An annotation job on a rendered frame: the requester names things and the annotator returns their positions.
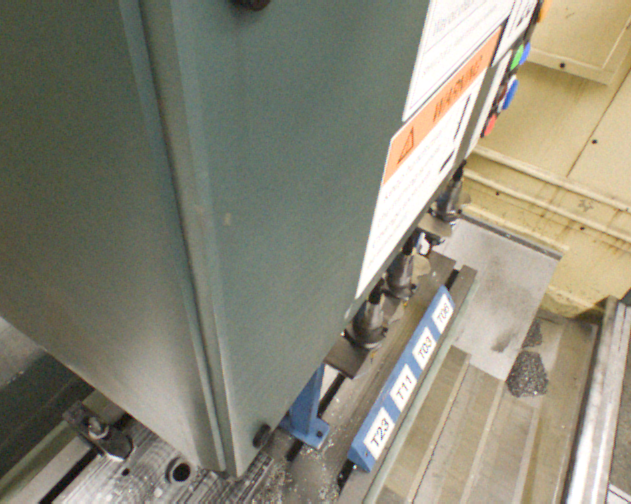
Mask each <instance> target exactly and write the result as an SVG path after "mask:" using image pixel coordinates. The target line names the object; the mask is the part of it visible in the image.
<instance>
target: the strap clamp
mask: <svg viewBox="0 0 631 504"><path fill-rule="evenodd" d="M62 417H63V418H64V419H65V420H66V421H67V423H68V424H69V425H70V427H71V428H72V429H73V431H74V432H75V433H76V434H77V436H78V437H79V438H80V440H81V441H83V442H84V443H85V444H86V445H88V446H89V447H90V448H91V449H93V450H94V451H95V452H96V453H97V454H99V455H100V456H102V454H103V453H104V452H105V453H107V454H108V455H109V456H110V457H112V458H115V459H122V460H124V459H125V458H126V457H127V456H128V455H129V453H130V452H131V451H132V449H131V446H130V444H129V441H128V439H127V438H126V437H125V436H124V435H123V434H122V433H121V432H120V431H118V430H117V429H116V428H114V427H113V426H112V425H111V424H109V423H108V422H107V421H105V420H104V419H103V418H102V417H100V416H99V415H98V414H96V413H95V412H94V411H92V410H91V409H90V408H89V407H87V406H86V405H85V404H83V403H82V402H81V401H80V400H78V401H77V402H75V403H74V404H73V405H72V406H71V407H70V408H69V409H68V410H67V411H66V412H65V413H64V414H63V415H62ZM73 419H74V421H73ZM100 419H101V420H100ZM90 426H91V427H90ZM99 427H100V429H99V430H98V428H99ZM106 428H107V429H106ZM105 429H106V430H105ZM108 433H109V434H110V435H111V436H110V435H109V434H108ZM99 443H100V444H99Z"/></svg>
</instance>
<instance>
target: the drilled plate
mask: <svg viewBox="0 0 631 504"><path fill-rule="evenodd" d="M125 437H126V438H127V439H128V441H129V444H130V446H131V449H132V448H133V450H134V448H135V447H138V448H135V453H134V454H130V453H132V452H130V453H129V455H128V456H127V457H126V458H125V459H124V460H122V459H115V458H112V457H110V456H109V455H108V454H107V455H106V456H105V457H104V458H103V459H102V460H101V461H100V462H99V463H98V464H97V465H96V467H95V468H94V469H93V470H92V471H91V472H90V473H89V474H88V475H87V476H86V477H85V478H84V479H83V480H82V482H81V483H80V484H79V485H78V486H77V487H76V488H75V489H74V490H73V491H72V492H71V493H70V494H69V495H68V497H67V498H66V499H65V500H64V501H63V502H62V503H61V504H87V503H88V504H147V503H148V504H190V503H191V504H251V503H252V501H253V499H254V498H255V496H256V495H257V493H258V492H259V490H260V489H261V487H262V486H263V484H264V483H265V481H266V480H267V478H268V477H269V475H270V474H271V472H272V471H273V469H274V459H273V458H272V457H270V456H269V455H267V454H266V453H265V452H263V451H262V450H260V451H259V452H258V453H257V455H256V456H255V458H254V459H253V461H252V462H251V463H250V465H249V466H248V468H247V469H246V471H245V472H244V473H243V474H242V475H241V476H240V477H238V478H235V477H233V476H231V477H230V480H232V481H233V482H235V483H234V484H232V483H231V482H230V481H229V480H228V481H229V482H228V481H224V480H222V479H221V478H220V477H218V476H217V475H216V474H214V473H213V472H212V471H211V472H209V471H210V470H209V469H206V468H201V467H200V468H201V469H200V468H199V465H197V464H196V463H195V462H193V461H192V460H191V459H189V458H188V457H187V456H185V455H183V453H181V452H180V451H179V450H177V449H176V448H175V447H173V446H172V445H171V444H169V443H168V442H167V441H165V440H164V439H163V438H161V437H160V438H159V435H157V434H156V433H155V432H153V431H152V430H151V429H149V428H148V427H147V426H145V425H144V424H143V423H141V422H140V421H138V422H137V423H136V424H135V425H134V426H133V427H132V428H131V429H130V430H129V431H128V432H127V433H126V434H125ZM135 442H136V443H135ZM136 449H137V450H136ZM174 453H176V454H175V455H174ZM179 453H181V454H179ZM178 454H179V455H178ZM130 455H131V456H130ZM129 458H131V460H130V461H129ZM173 458H174V459H173ZM125 462H126V463H125ZM197 466H198V467H197ZM196 468H199V469H197V471H196ZM204 470H206V472H204ZM163 471H164V472H163ZM183 471H189V472H190V475H189V477H188V478H187V479H186V480H185V481H182V482H178V481H176V478H177V476H178V475H179V473H181V472H183ZM198 471H199V472H198ZM195 473H196V474H195ZM198 473H199V474H200V473H201V475H199V474H198ZM246 473H247V475H246ZM127 474H129V475H127ZM195 475H196V476H195ZM105 476H106V477H105ZM132 476H133V477H134V478H133V477H132ZM198 477H199V478H198ZM203 477H204V478H203ZM191 478H194V479H195V480H196V481H195V480H194V479H191ZM197 478H198V479H197ZM246 478H247V479H246ZM190 479H191V481H190ZM193 480H194V481H193ZM135 481H136V482H135ZM147 481H148V482H147ZM117 482H118V483H117ZM164 482H165V483H164ZM187 482H188V483H187ZM193 483H194V484H193ZM184 484H185V485H187V486H184ZM189 484H190V485H191V486H190V485H189ZM192 484H193V485H192ZM172 485H174V486H175V487H174V486H173V487H172ZM124 486H125V487H124ZM132 486H133V487H132ZM181 486H182V487H183V488H182V487H181ZM100 489H101V490H100ZM115 489H116V490H115ZM130 489H131V491H130V492H129V490H130ZM114 490H115V492H116V491H118V493H119V492H121V491H123V492H121V493H120V495H121V496H120V495H119V494H117V493H115V492H114ZM192 490H193V492H194V493H193V492H192ZM198 491H199V492H198ZM128 492H129V493H128ZM131 493H132V494H131ZM136 494H137V495H136ZM126 495H127V496H126ZM122 499H123V500H122ZM147 499H148V500H147ZM145 501H146V503H145ZM85 502H86V503H85ZM125 502H126V503H125ZM139 502H140V503H139Z"/></svg>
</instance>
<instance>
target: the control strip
mask: <svg viewBox="0 0 631 504"><path fill-rule="evenodd" d="M544 1H545V0H538V1H537V4H536V6H535V9H534V11H533V14H532V16H531V19H530V21H529V24H528V26H527V29H526V31H525V34H524V36H523V39H519V40H518V41H517V42H516V44H515V46H514V48H513V50H512V53H511V55H510V58H509V61H508V63H507V66H506V68H505V71H506V73H509V74H508V77H507V76H505V77H504V78H503V79H502V81H501V82H500V84H499V86H498V89H497V92H496V94H495V97H494V99H493V102H492V104H491V106H492V107H493V108H495V110H491V111H490V112H489V114H488V116H487V118H486V120H485V123H484V125H483V128H482V130H481V133H480V135H479V137H480V138H481V139H483V138H484V137H485V136H486V135H485V132H486V129H487V127H488V125H489V123H490V121H491V119H492V117H493V115H495V121H496V119H497V118H498V116H499V115H500V113H501V111H502V110H501V106H502V104H503V101H504V99H505V97H504V99H503V100H502V101H501V102H500V103H499V104H497V102H498V99H499V97H500V94H501V92H502V90H503V88H504V86H505V84H506V82H508V90H509V88H510V86H511V84H512V82H513V80H514V79H516V74H517V72H518V69H519V67H520V61H521V59H520V61H519V63H518V64H517V65H516V66H515V67H514V68H513V69H511V67H512V64H513V61H514V59H515V56H516V54H517V52H518V50H519V48H520V46H521V45H523V53H524V51H525V49H526V47H527V45H528V44H529V42H531V37H532V35H533V33H534V30H535V28H536V25H537V19H538V16H539V13H540V11H541V8H542V6H543V4H544Z"/></svg>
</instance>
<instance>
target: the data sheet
mask: <svg viewBox="0 0 631 504"><path fill-rule="evenodd" d="M513 3H514V0H430V5H429V9H428V13H427V17H426V21H425V26H424V30H423V34H422V38H421V42H420V46H419V51H418V55H417V59H416V63H415V67H414V72H413V76H412V80H411V84H410V88H409V93H408V97H407V101H406V105H405V109H404V113H403V118H402V121H403V120H404V121H405V120H406V119H407V118H408V117H409V116H410V115H411V114H412V113H413V112H414V111H415V110H416V109H417V108H418V107H419V106H420V105H421V104H422V103H423V102H424V101H425V100H426V99H427V98H428V97H429V95H430V94H431V93H432V92H433V91H434V90H435V89H436V88H437V87H438V86H439V85H440V84H441V83H442V82H443V81H444V80H445V79H446V78H447V77H448V76H449V75H450V74H451V73H452V72H453V71H454V70H455V69H456V68H457V67H458V66H459V65H460V64H461V63H462V62H463V61H464V60H465V59H466V58H467V57H468V56H469V55H470V54H471V53H472V51H473V50H474V49H475V48H476V47H477V46H478V45H479V44H480V43H481V42H482V41H483V40H484V39H485V38H486V37H487V36H488V35H489V34H490V33H491V32H492V31H493V30H494V29H495V28H496V27H497V26H498V25H499V24H500V23H501V22H502V21H503V20H504V19H505V18H506V17H507V16H508V15H509V14H510V11H511V9H512V6H513Z"/></svg>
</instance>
